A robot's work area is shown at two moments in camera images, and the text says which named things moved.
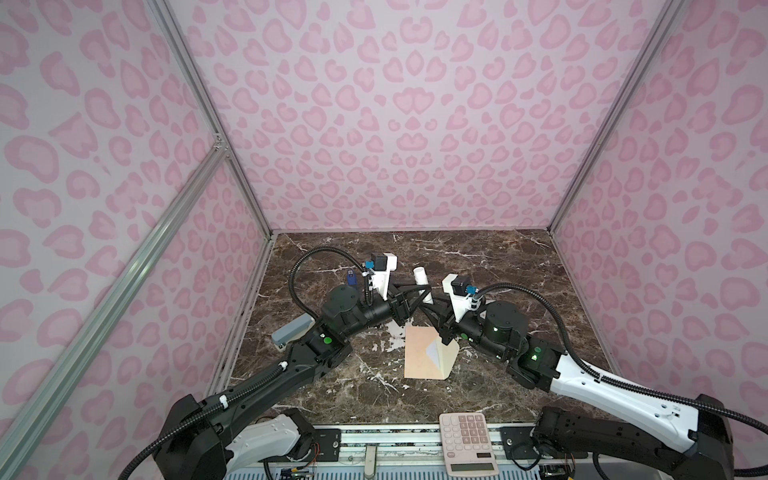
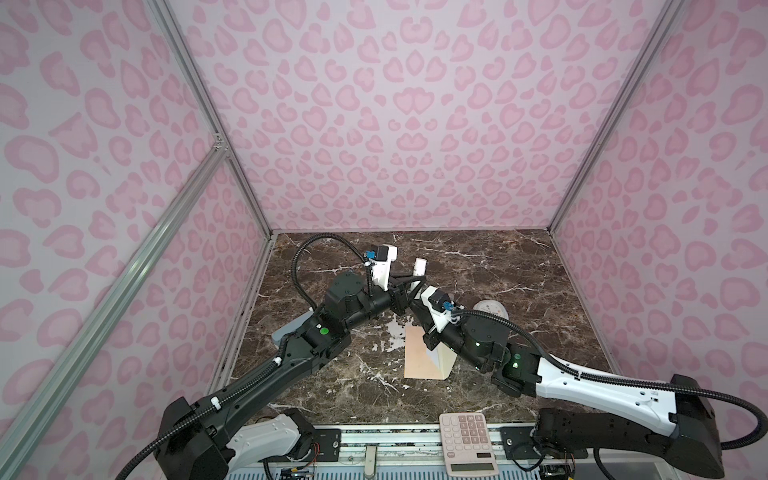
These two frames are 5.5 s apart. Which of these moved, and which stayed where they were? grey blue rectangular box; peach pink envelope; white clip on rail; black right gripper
Moved: black right gripper
Stayed: grey blue rectangular box; peach pink envelope; white clip on rail
